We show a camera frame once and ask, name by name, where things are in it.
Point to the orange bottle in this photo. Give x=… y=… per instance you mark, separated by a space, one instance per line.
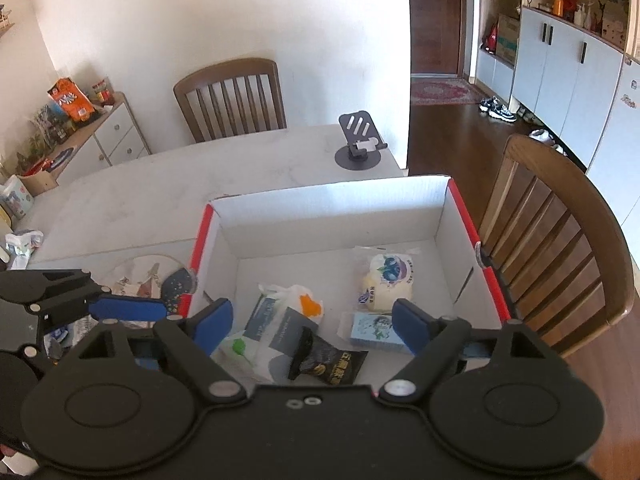
x=558 y=5

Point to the wooden wall shelf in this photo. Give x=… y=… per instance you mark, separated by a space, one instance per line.
x=6 y=22

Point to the orange snack bag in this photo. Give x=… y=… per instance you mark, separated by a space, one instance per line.
x=72 y=100

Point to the light blue cartoon packet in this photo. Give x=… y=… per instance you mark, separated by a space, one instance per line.
x=370 y=332

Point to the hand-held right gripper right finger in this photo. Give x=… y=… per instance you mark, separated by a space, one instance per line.
x=411 y=325

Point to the printed cardboard box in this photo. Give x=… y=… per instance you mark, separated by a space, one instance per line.
x=507 y=37

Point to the red patterned rug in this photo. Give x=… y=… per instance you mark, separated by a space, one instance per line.
x=442 y=92

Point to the pair of dark sneakers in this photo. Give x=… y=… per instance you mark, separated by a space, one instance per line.
x=497 y=108

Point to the red bag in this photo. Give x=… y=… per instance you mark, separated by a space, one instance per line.
x=491 y=40

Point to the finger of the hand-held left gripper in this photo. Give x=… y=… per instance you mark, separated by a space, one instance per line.
x=40 y=352
x=127 y=308

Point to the bread packet with blue print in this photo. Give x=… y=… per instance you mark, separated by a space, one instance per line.
x=385 y=280

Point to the black snack packet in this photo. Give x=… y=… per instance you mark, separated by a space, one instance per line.
x=335 y=362

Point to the small round blue mat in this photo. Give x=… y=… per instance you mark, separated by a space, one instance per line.
x=61 y=156

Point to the white paper napkin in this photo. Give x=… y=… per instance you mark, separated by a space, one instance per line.
x=20 y=261

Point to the white cartoon print container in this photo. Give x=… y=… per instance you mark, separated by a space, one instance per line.
x=15 y=197

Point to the small wooden box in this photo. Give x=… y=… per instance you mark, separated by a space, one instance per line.
x=37 y=180

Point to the black phone stand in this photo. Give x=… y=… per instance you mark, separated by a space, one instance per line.
x=357 y=127

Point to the white wood cabinet wall unit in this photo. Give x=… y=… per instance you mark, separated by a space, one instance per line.
x=565 y=70

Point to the red lid jars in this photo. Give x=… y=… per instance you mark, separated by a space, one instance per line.
x=103 y=91

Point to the red cardboard box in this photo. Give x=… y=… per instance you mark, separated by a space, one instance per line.
x=325 y=220

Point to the white wooden sideboard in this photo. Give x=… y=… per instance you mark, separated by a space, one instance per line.
x=115 y=130

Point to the opened white tissue pack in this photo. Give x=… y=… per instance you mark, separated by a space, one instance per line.
x=22 y=241

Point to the white marble desktop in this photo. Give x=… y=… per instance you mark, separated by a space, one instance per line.
x=150 y=185

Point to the brown wooden chair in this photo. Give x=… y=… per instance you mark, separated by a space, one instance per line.
x=600 y=240
x=225 y=72

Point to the brown wooden door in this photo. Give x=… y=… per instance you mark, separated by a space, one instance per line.
x=435 y=20

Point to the blue white packet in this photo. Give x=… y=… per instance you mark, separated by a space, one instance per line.
x=62 y=334

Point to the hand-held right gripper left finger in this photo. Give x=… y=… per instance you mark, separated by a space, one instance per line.
x=215 y=322

